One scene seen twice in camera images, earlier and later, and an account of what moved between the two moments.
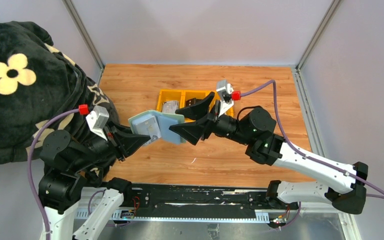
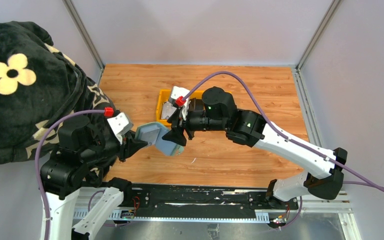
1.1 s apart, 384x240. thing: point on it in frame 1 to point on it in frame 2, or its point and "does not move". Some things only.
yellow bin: (171, 95) to (164, 95)
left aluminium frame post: (85, 35) does not move
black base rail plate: (200, 201) does not move
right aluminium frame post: (300, 82) does not move
